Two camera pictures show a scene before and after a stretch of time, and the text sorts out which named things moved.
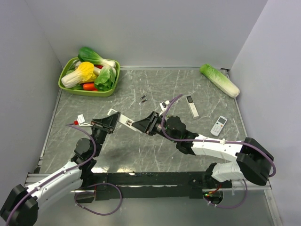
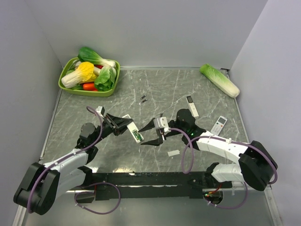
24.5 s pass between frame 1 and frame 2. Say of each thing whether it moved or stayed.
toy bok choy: stayed
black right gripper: moved
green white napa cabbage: stayed
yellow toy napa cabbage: stayed
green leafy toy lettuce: stayed
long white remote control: moved
